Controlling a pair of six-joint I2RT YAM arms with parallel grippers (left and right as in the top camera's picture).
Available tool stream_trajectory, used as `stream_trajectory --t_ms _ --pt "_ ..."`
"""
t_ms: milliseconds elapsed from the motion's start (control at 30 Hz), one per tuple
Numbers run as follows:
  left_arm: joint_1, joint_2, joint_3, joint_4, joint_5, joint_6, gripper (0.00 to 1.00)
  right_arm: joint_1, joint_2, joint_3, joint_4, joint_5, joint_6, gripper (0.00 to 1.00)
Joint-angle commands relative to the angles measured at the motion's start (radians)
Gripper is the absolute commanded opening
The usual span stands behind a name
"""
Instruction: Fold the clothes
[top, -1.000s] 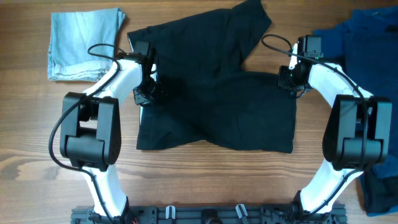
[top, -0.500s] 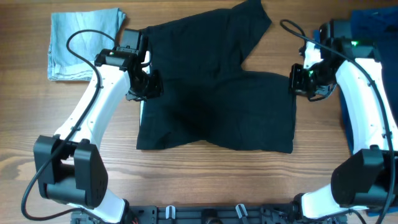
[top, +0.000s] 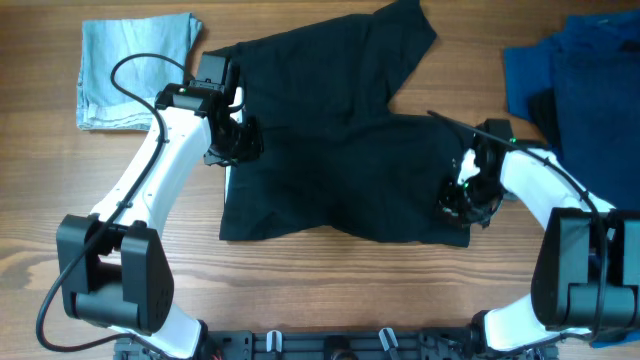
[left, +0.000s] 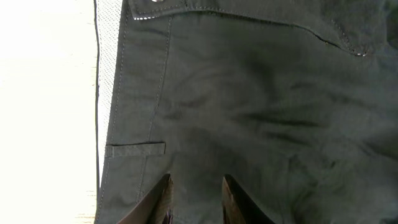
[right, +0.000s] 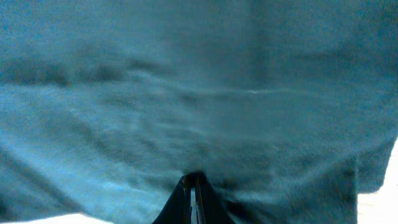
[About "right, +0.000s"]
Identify black shorts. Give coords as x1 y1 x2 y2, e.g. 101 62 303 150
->
1 0 397 223

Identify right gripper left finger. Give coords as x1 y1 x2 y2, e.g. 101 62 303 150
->
152 175 192 224

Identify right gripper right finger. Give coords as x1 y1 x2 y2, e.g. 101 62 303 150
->
194 172 235 224

